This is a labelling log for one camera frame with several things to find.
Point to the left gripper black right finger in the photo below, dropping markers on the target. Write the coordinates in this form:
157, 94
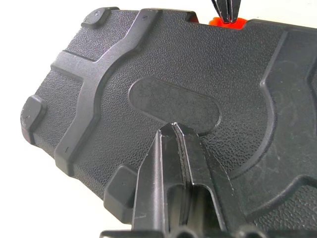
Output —
198, 178

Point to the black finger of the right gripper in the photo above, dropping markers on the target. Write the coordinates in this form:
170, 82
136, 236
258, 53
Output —
221, 11
234, 10

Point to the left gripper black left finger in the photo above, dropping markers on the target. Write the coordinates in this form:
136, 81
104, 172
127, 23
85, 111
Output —
153, 178

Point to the black plastic tool case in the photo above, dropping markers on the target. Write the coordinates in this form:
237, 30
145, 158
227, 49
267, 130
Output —
173, 62

